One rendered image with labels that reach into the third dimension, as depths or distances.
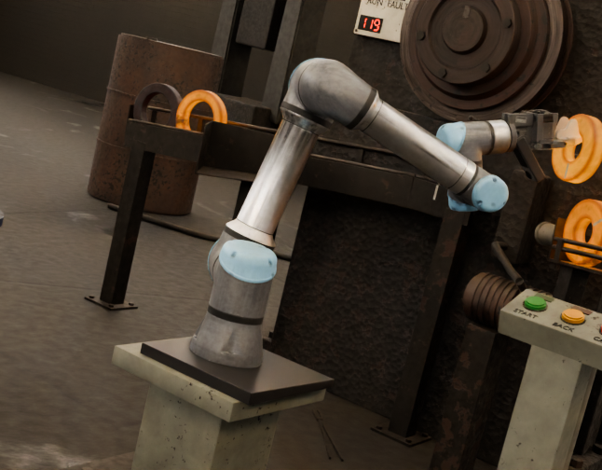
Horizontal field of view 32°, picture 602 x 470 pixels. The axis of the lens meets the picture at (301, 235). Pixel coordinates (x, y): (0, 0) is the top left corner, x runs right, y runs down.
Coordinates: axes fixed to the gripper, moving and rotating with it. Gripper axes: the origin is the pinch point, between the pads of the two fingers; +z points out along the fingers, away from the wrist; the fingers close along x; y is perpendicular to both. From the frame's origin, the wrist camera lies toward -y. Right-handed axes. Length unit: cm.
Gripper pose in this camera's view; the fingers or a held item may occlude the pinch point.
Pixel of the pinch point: (581, 140)
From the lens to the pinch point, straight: 247.2
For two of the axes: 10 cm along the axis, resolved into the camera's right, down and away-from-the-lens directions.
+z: 9.5, -0.9, 3.1
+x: -3.3, -2.4, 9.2
